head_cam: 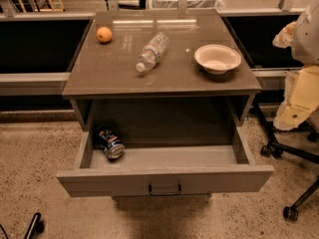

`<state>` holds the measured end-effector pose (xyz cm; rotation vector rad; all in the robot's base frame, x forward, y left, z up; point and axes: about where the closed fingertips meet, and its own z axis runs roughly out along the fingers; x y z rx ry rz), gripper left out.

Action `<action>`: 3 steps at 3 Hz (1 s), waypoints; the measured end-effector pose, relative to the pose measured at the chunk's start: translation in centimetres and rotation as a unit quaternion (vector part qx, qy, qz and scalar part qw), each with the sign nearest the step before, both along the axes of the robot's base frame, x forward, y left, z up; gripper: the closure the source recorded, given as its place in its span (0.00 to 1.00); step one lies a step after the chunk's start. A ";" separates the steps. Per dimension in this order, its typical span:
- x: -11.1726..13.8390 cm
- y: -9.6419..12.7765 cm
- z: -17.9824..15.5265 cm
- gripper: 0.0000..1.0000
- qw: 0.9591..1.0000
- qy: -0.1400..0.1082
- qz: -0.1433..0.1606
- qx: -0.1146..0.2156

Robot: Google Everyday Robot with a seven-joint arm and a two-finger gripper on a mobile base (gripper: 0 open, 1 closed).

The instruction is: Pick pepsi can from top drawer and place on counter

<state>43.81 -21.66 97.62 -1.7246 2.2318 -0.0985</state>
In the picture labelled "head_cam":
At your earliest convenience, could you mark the wire mesh basket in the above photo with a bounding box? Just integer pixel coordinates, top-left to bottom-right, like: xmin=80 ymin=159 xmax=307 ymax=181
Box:
xmin=146 ymin=0 xmax=224 ymax=10

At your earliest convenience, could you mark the black office chair base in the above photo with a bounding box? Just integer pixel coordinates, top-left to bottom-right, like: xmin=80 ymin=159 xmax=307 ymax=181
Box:
xmin=252 ymin=101 xmax=319 ymax=222

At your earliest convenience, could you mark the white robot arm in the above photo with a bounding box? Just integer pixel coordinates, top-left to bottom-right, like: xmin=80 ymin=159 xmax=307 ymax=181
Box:
xmin=272 ymin=0 xmax=319 ymax=130

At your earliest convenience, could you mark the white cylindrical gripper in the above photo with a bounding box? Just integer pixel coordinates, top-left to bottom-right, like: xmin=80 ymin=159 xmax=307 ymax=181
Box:
xmin=272 ymin=22 xmax=319 ymax=131

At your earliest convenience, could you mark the black chair leg with caster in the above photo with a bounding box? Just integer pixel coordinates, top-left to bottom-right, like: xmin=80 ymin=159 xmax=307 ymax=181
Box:
xmin=0 ymin=212 xmax=46 ymax=239

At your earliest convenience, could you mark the open grey top drawer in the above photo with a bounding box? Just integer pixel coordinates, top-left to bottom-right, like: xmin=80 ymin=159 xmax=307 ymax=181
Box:
xmin=55 ymin=98 xmax=275 ymax=198

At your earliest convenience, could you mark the grey cabinet with glossy top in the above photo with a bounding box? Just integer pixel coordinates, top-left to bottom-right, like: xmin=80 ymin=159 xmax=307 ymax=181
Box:
xmin=63 ymin=10 xmax=261 ymax=130

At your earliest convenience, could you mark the orange fruit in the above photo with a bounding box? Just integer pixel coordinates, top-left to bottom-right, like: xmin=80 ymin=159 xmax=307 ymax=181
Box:
xmin=97 ymin=27 xmax=113 ymax=43

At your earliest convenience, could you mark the clear plastic water bottle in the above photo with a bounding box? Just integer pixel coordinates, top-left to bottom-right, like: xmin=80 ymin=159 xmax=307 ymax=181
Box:
xmin=136 ymin=32 xmax=169 ymax=73

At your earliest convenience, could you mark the black drawer handle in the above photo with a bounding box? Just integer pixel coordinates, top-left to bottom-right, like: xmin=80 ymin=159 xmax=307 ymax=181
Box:
xmin=148 ymin=184 xmax=181 ymax=196

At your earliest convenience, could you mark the blue pepsi can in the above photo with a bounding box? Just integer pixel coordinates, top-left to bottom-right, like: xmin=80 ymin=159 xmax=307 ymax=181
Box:
xmin=96 ymin=126 xmax=125 ymax=160

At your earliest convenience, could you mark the white bowl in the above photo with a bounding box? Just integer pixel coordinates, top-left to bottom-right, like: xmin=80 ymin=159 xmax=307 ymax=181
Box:
xmin=194 ymin=45 xmax=241 ymax=75

